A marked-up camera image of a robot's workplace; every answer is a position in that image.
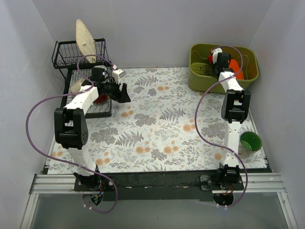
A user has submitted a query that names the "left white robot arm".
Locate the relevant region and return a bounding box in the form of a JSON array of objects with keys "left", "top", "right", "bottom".
[{"left": 54, "top": 65, "right": 131, "bottom": 191}]

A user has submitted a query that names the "aluminium rail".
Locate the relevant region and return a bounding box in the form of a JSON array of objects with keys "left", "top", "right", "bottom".
[{"left": 30, "top": 173, "right": 286, "bottom": 194}]

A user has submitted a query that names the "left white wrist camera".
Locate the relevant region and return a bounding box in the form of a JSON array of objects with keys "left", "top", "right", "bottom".
[{"left": 112, "top": 69, "right": 126, "bottom": 83}]

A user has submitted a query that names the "green plastic bin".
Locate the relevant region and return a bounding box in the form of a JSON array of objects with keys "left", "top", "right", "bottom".
[{"left": 188, "top": 43, "right": 259, "bottom": 92}]

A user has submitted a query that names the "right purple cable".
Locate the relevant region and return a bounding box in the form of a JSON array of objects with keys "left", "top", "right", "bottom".
[{"left": 194, "top": 45, "right": 249, "bottom": 208}]

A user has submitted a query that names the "green inside mug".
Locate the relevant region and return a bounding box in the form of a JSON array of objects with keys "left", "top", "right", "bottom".
[{"left": 238, "top": 131, "right": 263, "bottom": 159}]

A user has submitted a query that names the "floral table mat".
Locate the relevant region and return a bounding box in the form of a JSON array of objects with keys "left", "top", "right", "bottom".
[{"left": 47, "top": 67, "right": 267, "bottom": 174}]

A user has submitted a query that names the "red bowl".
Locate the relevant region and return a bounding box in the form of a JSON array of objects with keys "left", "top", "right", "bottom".
[{"left": 93, "top": 94, "right": 109, "bottom": 104}]

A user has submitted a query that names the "orange t shirt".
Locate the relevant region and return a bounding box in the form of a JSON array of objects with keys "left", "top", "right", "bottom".
[{"left": 229, "top": 59, "right": 244, "bottom": 80}]

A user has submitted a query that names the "purple cable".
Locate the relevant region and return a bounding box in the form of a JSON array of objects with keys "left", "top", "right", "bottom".
[
  {"left": 194, "top": 45, "right": 249, "bottom": 208},
  {"left": 25, "top": 55, "right": 119, "bottom": 214}
]

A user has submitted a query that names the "cream ceramic cup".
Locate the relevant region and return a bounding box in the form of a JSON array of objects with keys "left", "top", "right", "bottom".
[{"left": 70, "top": 78, "right": 85, "bottom": 94}]

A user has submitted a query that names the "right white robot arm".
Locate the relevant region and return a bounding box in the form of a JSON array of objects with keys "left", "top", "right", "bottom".
[{"left": 212, "top": 49, "right": 251, "bottom": 190}]

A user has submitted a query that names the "red t shirt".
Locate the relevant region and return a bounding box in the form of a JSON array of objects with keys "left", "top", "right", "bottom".
[{"left": 208, "top": 49, "right": 214, "bottom": 64}]

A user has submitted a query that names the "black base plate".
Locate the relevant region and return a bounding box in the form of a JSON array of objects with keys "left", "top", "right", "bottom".
[{"left": 73, "top": 169, "right": 244, "bottom": 201}]

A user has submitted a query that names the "cream woven plate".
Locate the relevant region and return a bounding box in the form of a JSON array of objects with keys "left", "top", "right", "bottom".
[{"left": 76, "top": 19, "right": 96, "bottom": 63}]

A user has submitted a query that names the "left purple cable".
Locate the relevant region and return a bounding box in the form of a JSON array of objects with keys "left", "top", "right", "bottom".
[{"left": 25, "top": 55, "right": 119, "bottom": 214}]

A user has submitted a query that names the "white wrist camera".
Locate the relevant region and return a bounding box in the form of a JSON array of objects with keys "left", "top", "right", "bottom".
[
  {"left": 213, "top": 48, "right": 223, "bottom": 64},
  {"left": 112, "top": 69, "right": 126, "bottom": 83}
]

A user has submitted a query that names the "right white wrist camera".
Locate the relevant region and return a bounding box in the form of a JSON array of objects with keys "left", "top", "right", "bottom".
[{"left": 213, "top": 48, "right": 223, "bottom": 64}]

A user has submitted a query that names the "black wire dish rack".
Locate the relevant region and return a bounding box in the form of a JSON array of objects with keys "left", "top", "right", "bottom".
[{"left": 52, "top": 38, "right": 112, "bottom": 118}]

